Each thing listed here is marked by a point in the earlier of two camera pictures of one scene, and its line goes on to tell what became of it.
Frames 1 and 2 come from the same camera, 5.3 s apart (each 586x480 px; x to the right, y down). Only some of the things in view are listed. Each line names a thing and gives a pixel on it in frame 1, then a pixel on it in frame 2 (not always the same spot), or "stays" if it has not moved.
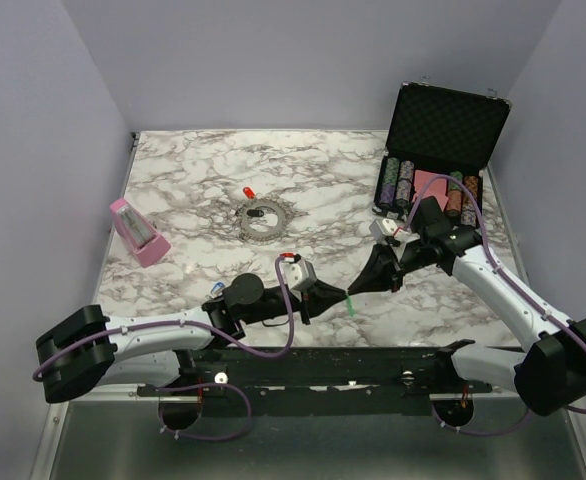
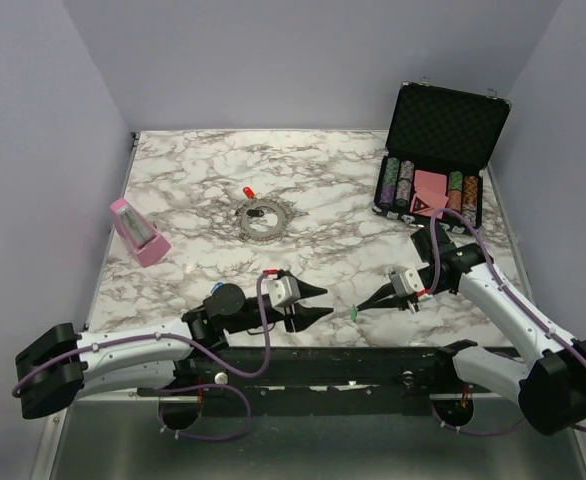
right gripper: (379, 274) → (383, 291)
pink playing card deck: (436, 188) stays
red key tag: (249, 193) stays
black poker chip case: (440, 142) stays
